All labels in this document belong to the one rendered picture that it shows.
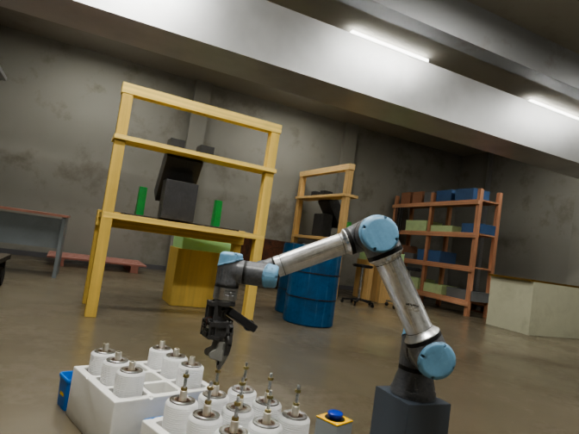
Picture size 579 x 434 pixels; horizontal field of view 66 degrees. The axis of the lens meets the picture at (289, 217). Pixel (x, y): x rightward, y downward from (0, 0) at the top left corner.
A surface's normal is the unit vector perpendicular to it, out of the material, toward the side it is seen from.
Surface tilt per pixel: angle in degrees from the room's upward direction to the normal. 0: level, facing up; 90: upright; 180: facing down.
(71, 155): 90
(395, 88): 90
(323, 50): 90
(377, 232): 83
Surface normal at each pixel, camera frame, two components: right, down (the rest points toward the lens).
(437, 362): 0.07, 0.06
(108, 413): -0.72, -0.14
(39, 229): 0.41, 0.00
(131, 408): 0.69, 0.05
